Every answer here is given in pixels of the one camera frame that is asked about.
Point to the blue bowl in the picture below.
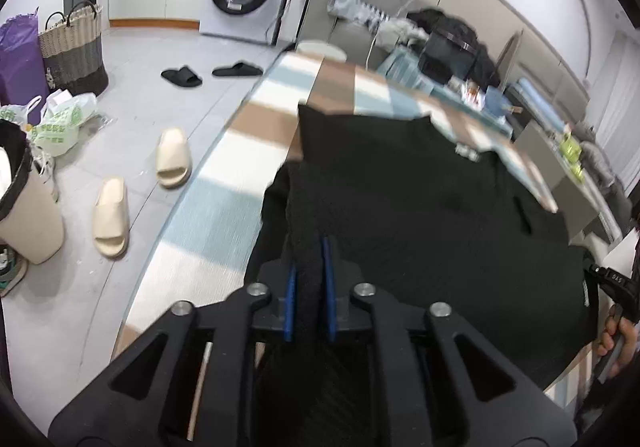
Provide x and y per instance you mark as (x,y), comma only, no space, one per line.
(496,102)

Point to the green plush toy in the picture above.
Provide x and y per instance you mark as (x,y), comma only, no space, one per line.
(572,152)

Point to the black knit sweater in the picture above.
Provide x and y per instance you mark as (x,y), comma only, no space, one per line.
(425,207)

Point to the woven laundry basket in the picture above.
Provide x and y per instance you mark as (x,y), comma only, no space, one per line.
(72,52)

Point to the cardboard box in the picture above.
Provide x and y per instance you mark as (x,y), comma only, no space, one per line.
(550,177)

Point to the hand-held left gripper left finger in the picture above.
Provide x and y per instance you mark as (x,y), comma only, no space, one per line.
(289,297)

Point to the purple plastic bag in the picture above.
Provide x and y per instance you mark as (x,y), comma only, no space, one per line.
(17,67)

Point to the white round stool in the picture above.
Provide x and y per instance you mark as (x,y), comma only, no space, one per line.
(320,49)

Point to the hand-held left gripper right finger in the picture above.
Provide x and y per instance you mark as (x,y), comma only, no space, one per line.
(327,297)

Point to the person's right hand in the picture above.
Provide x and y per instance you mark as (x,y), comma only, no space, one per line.
(612,337)

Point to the black slipper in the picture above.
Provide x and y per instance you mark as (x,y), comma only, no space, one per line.
(182,76)
(237,70)

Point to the checked tablecloth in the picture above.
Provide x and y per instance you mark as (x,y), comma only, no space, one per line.
(225,187)

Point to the white sneaker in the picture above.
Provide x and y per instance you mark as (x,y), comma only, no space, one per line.
(45,172)

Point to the beige trash bin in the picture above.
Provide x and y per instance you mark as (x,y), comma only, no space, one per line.
(27,212)

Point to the green printed plastic bag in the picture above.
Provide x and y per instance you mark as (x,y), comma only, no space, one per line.
(57,127)

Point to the grey blanket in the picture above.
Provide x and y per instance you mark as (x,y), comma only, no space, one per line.
(602,162)

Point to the beige slipper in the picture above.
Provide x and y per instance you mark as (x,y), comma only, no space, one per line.
(111,222)
(174,157)

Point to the person's right forearm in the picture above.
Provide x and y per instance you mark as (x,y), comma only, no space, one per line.
(607,402)

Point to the black jacket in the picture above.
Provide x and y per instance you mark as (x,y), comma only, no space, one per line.
(480,57)

